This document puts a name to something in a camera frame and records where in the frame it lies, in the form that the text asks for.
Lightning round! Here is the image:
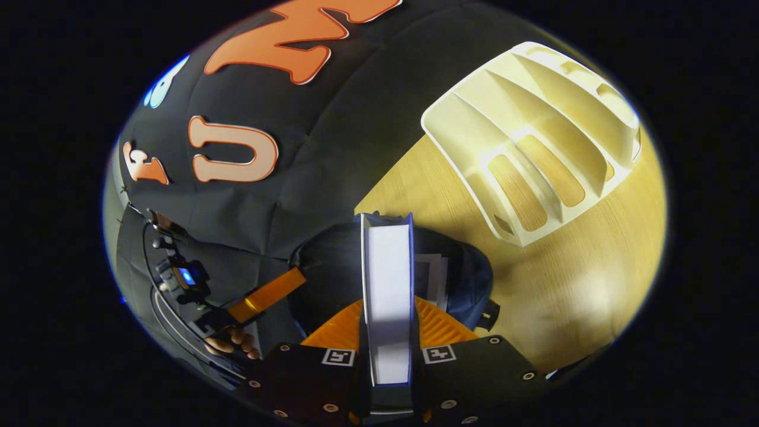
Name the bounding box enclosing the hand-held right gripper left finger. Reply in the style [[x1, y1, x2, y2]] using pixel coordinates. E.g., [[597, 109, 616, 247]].
[[240, 299, 364, 425]]

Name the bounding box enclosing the blue schoolbag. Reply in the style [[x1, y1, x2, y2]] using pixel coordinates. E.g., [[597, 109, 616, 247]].
[[288, 213, 502, 352]]

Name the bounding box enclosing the black cable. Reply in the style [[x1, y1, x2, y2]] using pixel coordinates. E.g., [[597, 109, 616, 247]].
[[141, 222, 247, 381]]

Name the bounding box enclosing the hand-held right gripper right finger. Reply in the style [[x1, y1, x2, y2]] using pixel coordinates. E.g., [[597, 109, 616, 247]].
[[413, 296, 550, 425]]

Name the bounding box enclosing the black backdrop cloth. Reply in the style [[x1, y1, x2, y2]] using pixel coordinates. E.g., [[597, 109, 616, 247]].
[[104, 0, 493, 386]]

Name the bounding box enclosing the blue cover book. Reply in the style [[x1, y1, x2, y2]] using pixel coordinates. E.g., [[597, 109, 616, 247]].
[[358, 212, 416, 417]]

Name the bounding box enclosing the white bookshelf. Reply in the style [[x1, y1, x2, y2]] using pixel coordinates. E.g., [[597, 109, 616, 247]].
[[421, 42, 643, 248]]

